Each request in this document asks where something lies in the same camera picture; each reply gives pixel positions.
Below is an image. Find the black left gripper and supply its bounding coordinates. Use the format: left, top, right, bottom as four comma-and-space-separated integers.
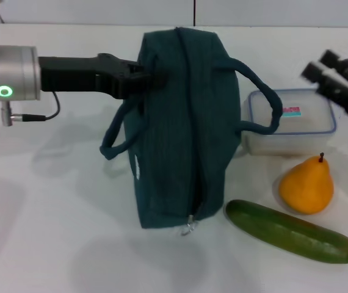
38, 53, 169, 101

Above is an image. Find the dark teal fabric bag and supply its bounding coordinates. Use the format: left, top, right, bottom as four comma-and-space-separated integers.
99, 26, 285, 237

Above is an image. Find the clear plastic food container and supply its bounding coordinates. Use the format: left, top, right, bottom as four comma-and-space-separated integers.
241, 88, 338, 157

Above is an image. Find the orange pear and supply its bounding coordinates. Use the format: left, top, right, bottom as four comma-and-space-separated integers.
278, 152, 335, 215

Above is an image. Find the green cucumber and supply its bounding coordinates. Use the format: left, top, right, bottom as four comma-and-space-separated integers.
225, 199, 348, 265

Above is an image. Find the black arm connector cable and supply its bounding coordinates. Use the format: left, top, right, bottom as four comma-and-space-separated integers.
11, 91, 62, 123

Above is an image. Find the metal zipper pull ring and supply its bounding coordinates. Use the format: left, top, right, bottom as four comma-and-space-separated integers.
179, 214, 200, 237

